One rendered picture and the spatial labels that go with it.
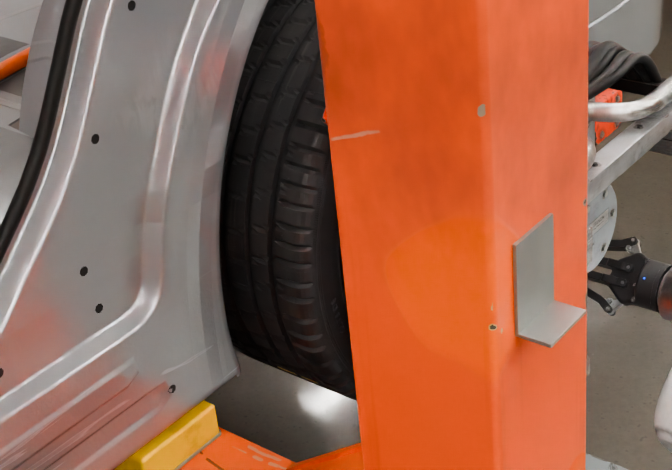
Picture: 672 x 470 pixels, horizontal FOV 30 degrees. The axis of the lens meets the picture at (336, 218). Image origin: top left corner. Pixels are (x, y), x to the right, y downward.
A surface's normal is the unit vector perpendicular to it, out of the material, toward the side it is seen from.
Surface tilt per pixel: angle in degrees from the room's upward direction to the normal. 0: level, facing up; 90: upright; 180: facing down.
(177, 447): 90
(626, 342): 0
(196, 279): 90
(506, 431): 90
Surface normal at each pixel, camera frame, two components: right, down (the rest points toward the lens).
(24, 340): 0.78, 0.24
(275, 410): -0.09, -0.87
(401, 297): -0.62, 0.44
